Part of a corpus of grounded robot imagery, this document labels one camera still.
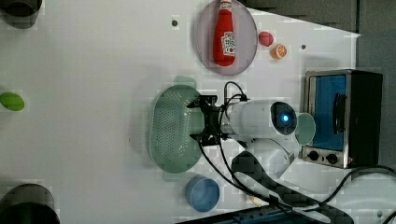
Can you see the black cylinder top left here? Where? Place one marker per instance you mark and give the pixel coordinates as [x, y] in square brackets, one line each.
[21, 14]

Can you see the green plastic strainer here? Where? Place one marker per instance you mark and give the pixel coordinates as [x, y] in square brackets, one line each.
[171, 124]

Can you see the red ketchup bottle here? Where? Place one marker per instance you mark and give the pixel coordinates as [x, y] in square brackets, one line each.
[224, 44]

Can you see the black cylinder bottom left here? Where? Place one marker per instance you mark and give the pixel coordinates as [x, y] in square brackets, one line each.
[28, 204]

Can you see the red toy fruit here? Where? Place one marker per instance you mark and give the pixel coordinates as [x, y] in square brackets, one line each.
[266, 39]

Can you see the mint green mug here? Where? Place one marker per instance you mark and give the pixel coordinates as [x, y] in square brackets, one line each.
[306, 129]

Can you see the green toy fruit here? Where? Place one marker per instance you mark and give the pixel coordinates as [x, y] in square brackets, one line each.
[12, 101]

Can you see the orange slice toy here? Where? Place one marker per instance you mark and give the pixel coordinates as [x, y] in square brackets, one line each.
[279, 52]

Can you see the black cylinder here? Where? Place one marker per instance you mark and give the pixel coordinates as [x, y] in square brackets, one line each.
[28, 204]
[21, 14]

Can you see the blue metal rail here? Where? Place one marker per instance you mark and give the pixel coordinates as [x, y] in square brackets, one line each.
[254, 216]

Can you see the blue cup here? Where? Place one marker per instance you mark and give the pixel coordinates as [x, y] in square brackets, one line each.
[202, 193]

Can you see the silver toaster oven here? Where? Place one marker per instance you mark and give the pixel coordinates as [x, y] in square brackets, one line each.
[346, 107]

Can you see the peeled toy banana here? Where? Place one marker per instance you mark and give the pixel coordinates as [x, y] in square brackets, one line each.
[255, 200]

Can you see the grey oval plate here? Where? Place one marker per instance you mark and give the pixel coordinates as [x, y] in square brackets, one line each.
[246, 39]

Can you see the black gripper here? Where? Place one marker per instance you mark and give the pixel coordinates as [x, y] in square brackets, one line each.
[211, 116]

